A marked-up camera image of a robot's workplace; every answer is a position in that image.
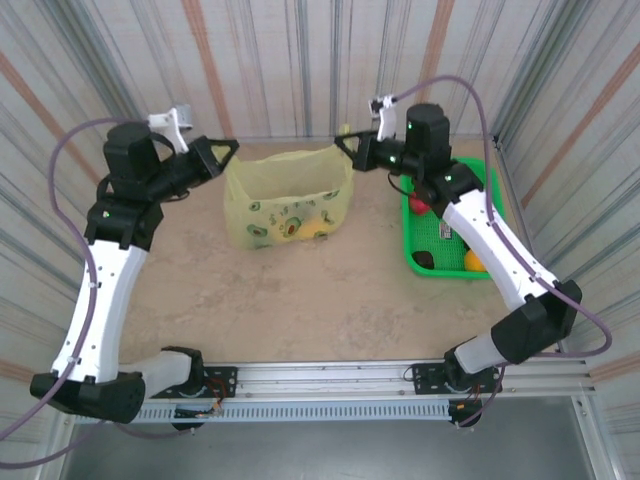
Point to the yellow fake lemon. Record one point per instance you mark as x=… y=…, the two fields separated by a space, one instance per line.
x=315 y=229

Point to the dark avocado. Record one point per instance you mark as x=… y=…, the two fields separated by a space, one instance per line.
x=424 y=258

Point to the green plastic basket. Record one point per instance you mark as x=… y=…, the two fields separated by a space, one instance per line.
x=440 y=250

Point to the fake orange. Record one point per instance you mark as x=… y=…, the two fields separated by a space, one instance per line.
x=475 y=261

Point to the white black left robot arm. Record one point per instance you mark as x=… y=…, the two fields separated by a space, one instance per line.
x=100 y=310

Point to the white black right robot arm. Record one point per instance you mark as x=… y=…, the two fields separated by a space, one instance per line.
x=500 y=255

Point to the red fake fruit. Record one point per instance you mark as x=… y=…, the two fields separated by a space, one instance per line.
x=419 y=206

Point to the small controller board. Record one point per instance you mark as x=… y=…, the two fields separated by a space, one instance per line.
x=462 y=407
x=197 y=413

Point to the yellow printed plastic bag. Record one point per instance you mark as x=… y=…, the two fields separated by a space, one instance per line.
x=285 y=210

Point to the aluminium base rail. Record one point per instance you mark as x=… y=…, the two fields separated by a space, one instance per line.
x=325 y=380

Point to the small label sticker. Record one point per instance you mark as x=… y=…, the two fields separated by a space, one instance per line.
x=446 y=231

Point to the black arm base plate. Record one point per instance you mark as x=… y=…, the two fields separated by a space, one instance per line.
x=225 y=380
x=425 y=377

